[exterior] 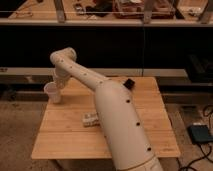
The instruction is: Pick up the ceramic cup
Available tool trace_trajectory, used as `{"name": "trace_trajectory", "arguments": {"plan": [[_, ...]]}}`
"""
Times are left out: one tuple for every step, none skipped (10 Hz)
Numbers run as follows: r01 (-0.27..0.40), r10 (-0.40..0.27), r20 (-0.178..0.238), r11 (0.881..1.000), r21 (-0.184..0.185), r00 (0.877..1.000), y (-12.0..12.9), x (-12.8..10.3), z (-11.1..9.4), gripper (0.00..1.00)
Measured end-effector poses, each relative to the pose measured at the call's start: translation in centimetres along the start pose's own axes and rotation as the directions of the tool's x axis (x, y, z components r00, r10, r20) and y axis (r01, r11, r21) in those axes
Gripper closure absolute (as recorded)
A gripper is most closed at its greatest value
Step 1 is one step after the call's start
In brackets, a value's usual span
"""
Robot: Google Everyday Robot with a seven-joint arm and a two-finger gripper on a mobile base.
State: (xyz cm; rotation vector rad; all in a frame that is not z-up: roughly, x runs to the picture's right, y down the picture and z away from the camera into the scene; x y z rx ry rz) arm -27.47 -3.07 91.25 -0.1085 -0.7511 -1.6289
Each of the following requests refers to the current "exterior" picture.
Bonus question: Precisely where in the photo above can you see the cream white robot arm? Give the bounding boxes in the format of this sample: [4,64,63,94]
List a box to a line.
[50,47,163,171]

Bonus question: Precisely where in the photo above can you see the white snack box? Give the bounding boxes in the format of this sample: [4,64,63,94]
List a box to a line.
[82,114,99,127]

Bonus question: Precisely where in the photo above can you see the wooden table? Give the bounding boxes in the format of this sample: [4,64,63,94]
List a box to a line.
[32,77,180,161]

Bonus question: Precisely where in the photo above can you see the small black block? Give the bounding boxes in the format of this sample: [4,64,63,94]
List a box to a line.
[123,78,135,90]

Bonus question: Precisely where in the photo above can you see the long wooden shelf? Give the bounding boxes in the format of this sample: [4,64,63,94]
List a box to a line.
[0,0,213,27]

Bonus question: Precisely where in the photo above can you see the eyeglasses on shelf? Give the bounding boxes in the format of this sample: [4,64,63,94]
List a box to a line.
[14,10,33,18]

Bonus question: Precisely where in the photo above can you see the wooden tray with items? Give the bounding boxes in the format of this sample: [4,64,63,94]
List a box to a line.
[112,0,175,18]

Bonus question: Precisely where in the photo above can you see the dark box on right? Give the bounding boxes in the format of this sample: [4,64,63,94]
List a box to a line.
[186,55,213,83]

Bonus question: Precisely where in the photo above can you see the dark blue floor box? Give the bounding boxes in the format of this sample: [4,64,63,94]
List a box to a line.
[187,125,213,144]

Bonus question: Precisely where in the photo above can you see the black floor cable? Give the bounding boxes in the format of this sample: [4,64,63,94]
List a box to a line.
[178,104,213,171]

